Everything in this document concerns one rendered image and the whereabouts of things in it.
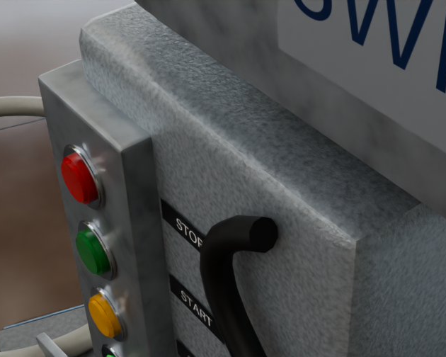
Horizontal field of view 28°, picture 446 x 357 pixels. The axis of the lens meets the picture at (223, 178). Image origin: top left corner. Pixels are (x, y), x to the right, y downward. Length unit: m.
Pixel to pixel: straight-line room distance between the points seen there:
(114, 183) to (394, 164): 0.18
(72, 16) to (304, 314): 3.32
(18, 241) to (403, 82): 2.40
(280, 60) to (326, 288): 0.09
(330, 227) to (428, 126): 0.08
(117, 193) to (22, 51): 3.05
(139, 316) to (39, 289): 2.00
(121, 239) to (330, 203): 0.15
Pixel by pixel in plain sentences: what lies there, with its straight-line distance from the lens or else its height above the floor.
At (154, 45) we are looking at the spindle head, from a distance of 0.41.
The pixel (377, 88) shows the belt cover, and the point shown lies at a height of 1.61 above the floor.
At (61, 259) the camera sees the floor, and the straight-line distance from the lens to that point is 2.54.
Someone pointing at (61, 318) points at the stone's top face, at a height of 0.82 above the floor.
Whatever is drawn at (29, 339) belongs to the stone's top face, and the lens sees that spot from 1.25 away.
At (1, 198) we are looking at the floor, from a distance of 2.78.
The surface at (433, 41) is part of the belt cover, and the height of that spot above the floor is 1.63.
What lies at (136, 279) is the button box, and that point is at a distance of 0.45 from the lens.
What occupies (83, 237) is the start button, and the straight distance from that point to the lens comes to 0.47.
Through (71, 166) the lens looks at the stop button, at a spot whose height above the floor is 1.48.
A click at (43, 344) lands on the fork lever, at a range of 1.06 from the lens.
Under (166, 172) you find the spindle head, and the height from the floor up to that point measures 1.50.
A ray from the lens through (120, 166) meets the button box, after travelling 0.40.
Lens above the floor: 1.75
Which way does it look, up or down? 40 degrees down
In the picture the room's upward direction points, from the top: 3 degrees counter-clockwise
